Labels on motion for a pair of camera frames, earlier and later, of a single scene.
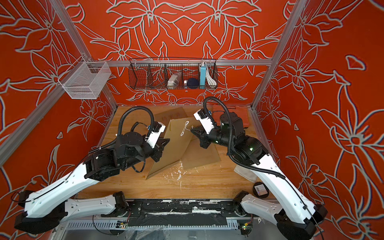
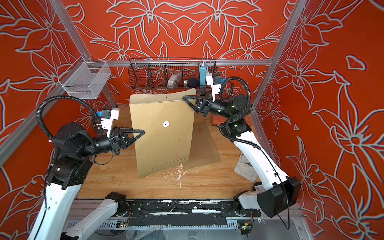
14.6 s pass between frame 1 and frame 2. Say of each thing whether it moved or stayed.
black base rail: stayed
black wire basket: stayed
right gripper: moved
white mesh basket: stayed
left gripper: moved
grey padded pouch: stayed
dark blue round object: stayed
